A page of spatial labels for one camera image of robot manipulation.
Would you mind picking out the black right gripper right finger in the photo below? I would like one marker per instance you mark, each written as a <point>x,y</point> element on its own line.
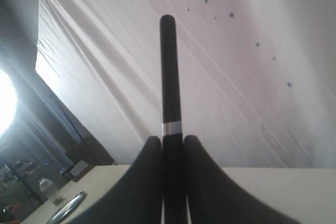
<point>213,197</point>

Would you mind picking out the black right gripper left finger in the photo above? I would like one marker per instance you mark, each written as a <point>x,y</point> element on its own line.
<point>137,196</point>

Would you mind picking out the black paintbrush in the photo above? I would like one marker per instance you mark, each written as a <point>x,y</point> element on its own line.
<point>175,206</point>

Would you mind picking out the dark box on table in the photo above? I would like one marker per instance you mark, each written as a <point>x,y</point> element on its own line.
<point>80,170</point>

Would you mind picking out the clear plastic bottle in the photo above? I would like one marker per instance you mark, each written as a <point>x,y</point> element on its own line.
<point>50,191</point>

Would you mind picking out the white backdrop sheet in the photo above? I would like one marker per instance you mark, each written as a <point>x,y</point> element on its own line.
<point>257,77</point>

